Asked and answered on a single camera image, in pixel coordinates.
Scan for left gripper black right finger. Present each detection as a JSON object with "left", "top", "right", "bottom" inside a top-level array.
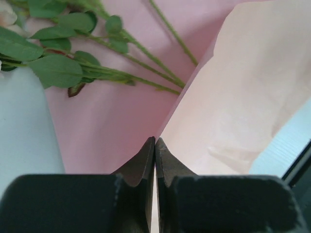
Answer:
[{"left": 155, "top": 139, "right": 309, "bottom": 233}]

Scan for pink flowers with green leaves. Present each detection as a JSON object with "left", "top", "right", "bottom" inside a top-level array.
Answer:
[{"left": 0, "top": 0, "right": 199, "bottom": 98}]

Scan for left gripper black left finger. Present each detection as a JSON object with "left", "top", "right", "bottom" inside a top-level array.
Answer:
[{"left": 0, "top": 137, "right": 155, "bottom": 233}]

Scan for pink paper wrapping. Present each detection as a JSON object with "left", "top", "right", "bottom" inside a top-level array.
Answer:
[{"left": 24, "top": 0, "right": 311, "bottom": 176}]

